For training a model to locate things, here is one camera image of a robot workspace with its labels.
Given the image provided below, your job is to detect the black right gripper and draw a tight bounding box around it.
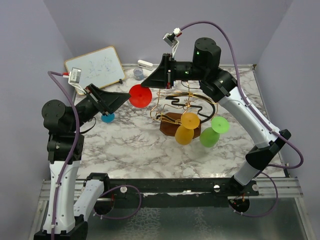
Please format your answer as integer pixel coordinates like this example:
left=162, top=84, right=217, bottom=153
left=140, top=54, right=206, bottom=91

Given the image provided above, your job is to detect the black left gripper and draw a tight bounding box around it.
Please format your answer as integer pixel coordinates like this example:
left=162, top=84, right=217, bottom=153
left=70, top=82, right=132, bottom=131

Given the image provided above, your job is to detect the blue wine glass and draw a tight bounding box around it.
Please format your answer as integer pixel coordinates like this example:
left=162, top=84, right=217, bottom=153
left=101, top=113, right=115, bottom=123

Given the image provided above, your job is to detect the red wine glass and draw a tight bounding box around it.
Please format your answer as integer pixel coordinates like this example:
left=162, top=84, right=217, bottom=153
left=129, top=84, right=152, bottom=108

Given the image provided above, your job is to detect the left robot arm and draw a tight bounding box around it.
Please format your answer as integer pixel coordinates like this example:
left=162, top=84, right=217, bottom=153
left=33, top=84, right=131, bottom=240

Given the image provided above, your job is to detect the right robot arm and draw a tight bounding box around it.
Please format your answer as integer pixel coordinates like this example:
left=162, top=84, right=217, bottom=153
left=141, top=37, right=291, bottom=196

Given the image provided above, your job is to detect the brown wooden rack base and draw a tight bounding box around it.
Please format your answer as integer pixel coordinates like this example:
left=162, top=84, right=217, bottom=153
left=159, top=112, right=201, bottom=139

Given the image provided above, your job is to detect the orange wine glass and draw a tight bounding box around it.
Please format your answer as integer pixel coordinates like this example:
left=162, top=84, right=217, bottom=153
left=174, top=112, right=200, bottom=145

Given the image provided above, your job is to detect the green wine glass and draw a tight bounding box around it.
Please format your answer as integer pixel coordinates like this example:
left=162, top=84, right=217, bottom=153
left=199, top=116, right=230, bottom=148

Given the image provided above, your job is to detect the clear jar of clips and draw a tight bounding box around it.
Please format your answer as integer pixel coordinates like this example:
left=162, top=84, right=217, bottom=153
left=133, top=67, right=145, bottom=81

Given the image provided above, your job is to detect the yellow framed whiteboard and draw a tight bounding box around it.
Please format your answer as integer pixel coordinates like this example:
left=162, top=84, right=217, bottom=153
left=64, top=46, right=126, bottom=89

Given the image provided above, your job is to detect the gold wire glass rack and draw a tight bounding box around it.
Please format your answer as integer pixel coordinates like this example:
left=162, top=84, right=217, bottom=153
left=149, top=81, right=219, bottom=125

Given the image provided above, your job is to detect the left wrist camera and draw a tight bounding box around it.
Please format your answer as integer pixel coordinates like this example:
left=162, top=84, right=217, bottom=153
left=62, top=67, right=85, bottom=95

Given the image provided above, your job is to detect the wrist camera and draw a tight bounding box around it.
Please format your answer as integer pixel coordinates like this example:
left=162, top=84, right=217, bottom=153
left=162, top=27, right=182, bottom=58
left=62, top=67, right=85, bottom=95

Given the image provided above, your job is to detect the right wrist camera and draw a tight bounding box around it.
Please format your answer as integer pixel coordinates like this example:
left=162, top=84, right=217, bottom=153
left=162, top=27, right=182, bottom=58

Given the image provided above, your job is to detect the black mounting rail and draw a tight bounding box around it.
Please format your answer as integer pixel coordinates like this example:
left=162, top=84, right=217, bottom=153
left=101, top=173, right=259, bottom=209

